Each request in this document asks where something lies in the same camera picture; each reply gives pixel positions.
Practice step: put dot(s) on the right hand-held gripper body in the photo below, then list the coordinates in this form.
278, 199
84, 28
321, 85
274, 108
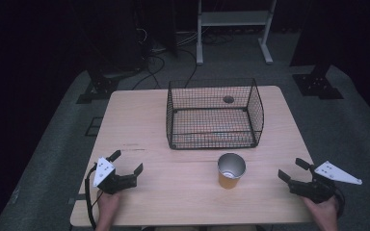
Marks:
314, 191

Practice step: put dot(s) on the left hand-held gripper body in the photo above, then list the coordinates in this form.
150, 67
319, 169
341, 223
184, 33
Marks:
103, 171

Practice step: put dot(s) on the person's right hand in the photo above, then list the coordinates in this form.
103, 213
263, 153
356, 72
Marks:
323, 211

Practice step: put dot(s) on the person's left hand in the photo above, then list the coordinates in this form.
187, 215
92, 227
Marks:
108, 205

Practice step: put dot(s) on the orange paper cup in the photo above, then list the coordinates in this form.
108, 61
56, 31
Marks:
228, 181

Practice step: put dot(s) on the dark round table grommet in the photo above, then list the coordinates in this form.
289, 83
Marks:
228, 99

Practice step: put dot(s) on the black stand base plate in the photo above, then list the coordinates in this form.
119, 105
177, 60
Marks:
318, 85
101, 86

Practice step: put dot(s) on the white metal desk frame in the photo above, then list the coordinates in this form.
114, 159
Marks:
234, 18

